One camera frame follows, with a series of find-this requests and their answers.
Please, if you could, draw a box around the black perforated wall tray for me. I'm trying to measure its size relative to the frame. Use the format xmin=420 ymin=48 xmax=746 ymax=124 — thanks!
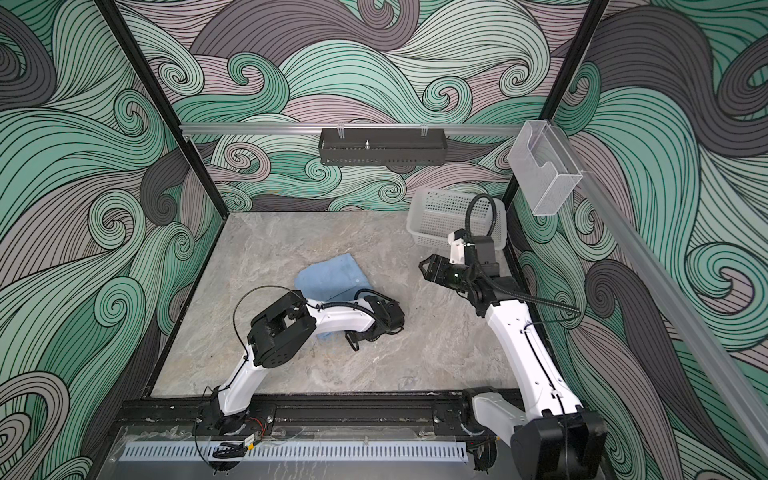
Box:
xmin=318 ymin=129 xmax=448 ymax=167

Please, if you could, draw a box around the light blue long sleeve shirt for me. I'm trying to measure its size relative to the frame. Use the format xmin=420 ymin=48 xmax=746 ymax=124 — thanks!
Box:
xmin=294 ymin=253 xmax=372 ymax=302

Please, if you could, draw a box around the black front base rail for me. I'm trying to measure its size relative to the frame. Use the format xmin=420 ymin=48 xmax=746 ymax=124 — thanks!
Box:
xmin=113 ymin=392 xmax=595 ymax=438

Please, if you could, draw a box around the aluminium back wall rail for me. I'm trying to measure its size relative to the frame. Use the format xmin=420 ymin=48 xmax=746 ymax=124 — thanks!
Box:
xmin=179 ymin=122 xmax=522 ymax=137

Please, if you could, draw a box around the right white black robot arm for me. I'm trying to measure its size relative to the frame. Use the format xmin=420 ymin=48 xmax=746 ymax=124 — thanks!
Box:
xmin=419 ymin=229 xmax=607 ymax=479

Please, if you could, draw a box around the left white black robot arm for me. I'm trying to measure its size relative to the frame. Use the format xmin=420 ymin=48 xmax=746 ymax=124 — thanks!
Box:
xmin=212 ymin=289 xmax=405 ymax=423

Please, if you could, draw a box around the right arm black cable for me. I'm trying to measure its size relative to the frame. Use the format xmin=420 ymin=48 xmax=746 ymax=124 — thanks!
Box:
xmin=464 ymin=193 xmax=583 ymax=316

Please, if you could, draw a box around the white plastic laundry basket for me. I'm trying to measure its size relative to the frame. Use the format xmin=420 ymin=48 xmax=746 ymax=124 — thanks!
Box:
xmin=406 ymin=188 xmax=507 ymax=253

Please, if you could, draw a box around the aluminium right wall rail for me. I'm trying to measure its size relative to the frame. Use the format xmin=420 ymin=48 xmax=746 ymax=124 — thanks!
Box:
xmin=545 ymin=122 xmax=767 ymax=460

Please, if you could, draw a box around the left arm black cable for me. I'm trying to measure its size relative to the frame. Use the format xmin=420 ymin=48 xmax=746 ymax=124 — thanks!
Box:
xmin=203 ymin=284 xmax=385 ymax=397

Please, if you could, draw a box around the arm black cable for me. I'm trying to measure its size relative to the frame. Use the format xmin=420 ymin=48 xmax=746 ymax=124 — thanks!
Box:
xmin=203 ymin=284 xmax=385 ymax=397
xmin=464 ymin=193 xmax=583 ymax=316

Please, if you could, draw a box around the aluminium wall rail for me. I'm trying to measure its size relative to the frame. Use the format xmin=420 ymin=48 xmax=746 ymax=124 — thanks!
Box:
xmin=545 ymin=122 xmax=767 ymax=460
xmin=179 ymin=122 xmax=522 ymax=137

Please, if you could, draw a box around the clear plastic wall bin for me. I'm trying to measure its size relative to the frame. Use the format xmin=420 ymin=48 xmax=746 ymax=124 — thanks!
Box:
xmin=507 ymin=120 xmax=583 ymax=216

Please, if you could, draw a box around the white slotted cable duct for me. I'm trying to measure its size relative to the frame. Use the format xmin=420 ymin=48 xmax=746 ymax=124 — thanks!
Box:
xmin=118 ymin=441 xmax=469 ymax=463

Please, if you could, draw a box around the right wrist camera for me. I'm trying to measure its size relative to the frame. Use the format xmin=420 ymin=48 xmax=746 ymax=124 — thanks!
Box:
xmin=448 ymin=229 xmax=466 ymax=265

